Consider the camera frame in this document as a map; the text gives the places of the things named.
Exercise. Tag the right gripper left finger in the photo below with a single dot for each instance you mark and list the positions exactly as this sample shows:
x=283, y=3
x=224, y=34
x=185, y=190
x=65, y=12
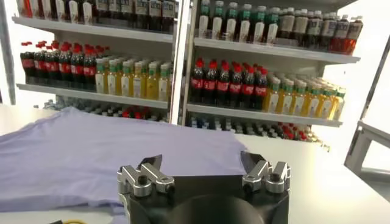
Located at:
x=143, y=179

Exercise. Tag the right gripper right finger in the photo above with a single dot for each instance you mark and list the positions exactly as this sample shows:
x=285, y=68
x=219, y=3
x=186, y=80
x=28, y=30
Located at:
x=265, y=176

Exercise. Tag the purple t-shirt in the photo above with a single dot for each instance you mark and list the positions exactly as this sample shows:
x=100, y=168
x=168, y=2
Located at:
x=91, y=158

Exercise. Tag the yellow juice bottle green label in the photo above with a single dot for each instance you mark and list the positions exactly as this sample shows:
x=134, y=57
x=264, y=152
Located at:
x=138, y=85
x=312, y=105
x=100, y=80
x=325, y=106
x=298, y=102
x=112, y=82
x=285, y=100
x=151, y=86
x=125, y=83
x=272, y=99
x=338, y=106
x=163, y=88

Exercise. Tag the grey metal shelf unit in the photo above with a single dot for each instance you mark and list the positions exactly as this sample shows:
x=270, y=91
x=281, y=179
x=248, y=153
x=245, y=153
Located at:
x=274, y=50
x=91, y=30

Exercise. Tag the black slanted pole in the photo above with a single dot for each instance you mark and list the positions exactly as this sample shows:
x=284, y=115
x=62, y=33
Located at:
x=375, y=79
x=7, y=51

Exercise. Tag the dark bottle green white label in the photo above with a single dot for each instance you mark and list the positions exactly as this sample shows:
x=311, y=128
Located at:
x=231, y=24
x=35, y=6
x=272, y=29
x=73, y=10
x=60, y=8
x=244, y=25
x=87, y=12
x=259, y=27
x=47, y=7
x=203, y=21
x=217, y=22

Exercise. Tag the dark bottle tan label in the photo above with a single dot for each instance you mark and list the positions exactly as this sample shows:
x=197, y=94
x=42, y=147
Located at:
x=301, y=25
x=287, y=24

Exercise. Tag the red drink bottle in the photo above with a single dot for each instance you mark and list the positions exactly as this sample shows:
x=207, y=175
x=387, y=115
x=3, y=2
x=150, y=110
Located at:
x=353, y=33

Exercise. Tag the grey metal frame rack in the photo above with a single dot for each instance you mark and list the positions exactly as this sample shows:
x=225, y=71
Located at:
x=359, y=146

